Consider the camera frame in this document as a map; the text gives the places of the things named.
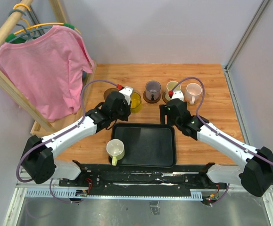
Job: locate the white mug yellow handle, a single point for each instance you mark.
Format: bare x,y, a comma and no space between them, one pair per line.
115,150

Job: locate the pink mug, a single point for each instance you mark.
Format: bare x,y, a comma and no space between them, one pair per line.
193,90

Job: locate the grey hanger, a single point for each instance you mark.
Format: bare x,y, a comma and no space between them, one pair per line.
27,35

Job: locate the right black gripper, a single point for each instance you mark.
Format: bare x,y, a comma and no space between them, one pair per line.
164,111

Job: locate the cream mug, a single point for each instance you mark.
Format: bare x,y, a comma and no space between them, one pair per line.
172,85

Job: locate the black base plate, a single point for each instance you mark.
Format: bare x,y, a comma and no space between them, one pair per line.
143,182

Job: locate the aluminium corner post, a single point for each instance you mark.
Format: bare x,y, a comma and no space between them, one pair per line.
249,30

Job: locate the brown coaster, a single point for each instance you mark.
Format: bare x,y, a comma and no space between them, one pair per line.
150,101
108,91
166,97

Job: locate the wooden clothes rack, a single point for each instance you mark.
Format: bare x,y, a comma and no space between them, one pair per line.
16,95

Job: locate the black serving tray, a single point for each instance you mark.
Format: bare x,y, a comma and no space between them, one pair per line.
146,145

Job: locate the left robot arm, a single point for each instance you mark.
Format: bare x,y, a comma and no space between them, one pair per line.
39,156

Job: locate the pink t-shirt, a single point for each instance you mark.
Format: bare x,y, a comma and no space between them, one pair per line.
48,70

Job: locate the purple mug black handle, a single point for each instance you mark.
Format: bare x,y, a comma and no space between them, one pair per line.
152,91

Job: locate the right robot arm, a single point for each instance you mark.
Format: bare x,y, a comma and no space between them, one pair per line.
254,167

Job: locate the aluminium rail frame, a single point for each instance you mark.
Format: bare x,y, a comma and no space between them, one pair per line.
52,205

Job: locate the yellow green hanger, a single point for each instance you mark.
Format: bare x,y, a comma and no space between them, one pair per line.
60,16

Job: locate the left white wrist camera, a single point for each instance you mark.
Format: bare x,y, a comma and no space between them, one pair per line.
127,92

